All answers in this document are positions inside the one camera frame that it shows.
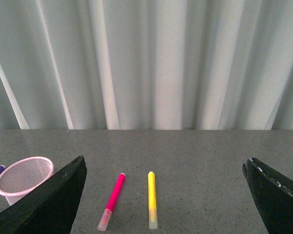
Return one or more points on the pink marker pen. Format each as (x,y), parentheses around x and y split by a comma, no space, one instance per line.
(102,226)

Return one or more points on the grey pleated curtain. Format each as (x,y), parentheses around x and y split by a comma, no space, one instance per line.
(146,64)

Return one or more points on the yellow marker pen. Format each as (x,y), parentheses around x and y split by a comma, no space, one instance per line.
(152,201)

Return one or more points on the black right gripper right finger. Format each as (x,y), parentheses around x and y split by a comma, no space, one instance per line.
(272,193)

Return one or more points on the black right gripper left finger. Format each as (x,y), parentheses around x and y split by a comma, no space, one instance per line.
(50,208)

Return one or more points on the pink mesh pen cup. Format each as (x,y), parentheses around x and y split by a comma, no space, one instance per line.
(22,177)

